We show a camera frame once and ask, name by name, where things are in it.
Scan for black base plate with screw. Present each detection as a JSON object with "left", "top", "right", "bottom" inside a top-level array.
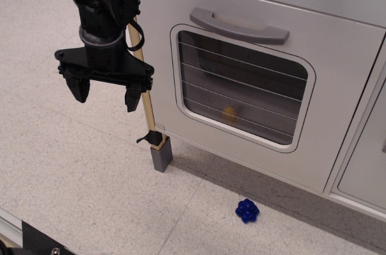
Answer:
[{"left": 22, "top": 221, "right": 75, "bottom": 255}]

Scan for grey cabinet foot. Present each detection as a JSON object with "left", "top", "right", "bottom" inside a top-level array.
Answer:
[{"left": 150, "top": 138, "right": 173, "bottom": 172}]

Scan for white oven door with window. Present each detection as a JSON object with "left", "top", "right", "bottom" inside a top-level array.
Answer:
[{"left": 138, "top": 0, "right": 385, "bottom": 192}]

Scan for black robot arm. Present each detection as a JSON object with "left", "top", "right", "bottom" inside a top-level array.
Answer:
[{"left": 54, "top": 0, "right": 154, "bottom": 112}]

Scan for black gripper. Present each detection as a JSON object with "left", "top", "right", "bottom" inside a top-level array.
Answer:
[{"left": 55, "top": 47, "right": 154, "bottom": 112}]

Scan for blue toy grape bunch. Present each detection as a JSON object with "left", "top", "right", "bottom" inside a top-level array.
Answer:
[{"left": 235, "top": 198, "right": 260, "bottom": 224}]

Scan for black tape piece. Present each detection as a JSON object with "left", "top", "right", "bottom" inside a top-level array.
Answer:
[{"left": 136, "top": 130, "right": 163, "bottom": 146}]

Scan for aluminium frame rail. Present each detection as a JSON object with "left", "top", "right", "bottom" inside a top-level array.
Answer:
[{"left": 1, "top": 208, "right": 23, "bottom": 247}]

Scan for white cabinet drawer door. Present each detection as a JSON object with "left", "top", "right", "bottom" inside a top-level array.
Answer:
[{"left": 330, "top": 65, "right": 386, "bottom": 211}]

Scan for yellow toy corn piece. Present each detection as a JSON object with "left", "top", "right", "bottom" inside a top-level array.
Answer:
[{"left": 221, "top": 105, "right": 238, "bottom": 123}]

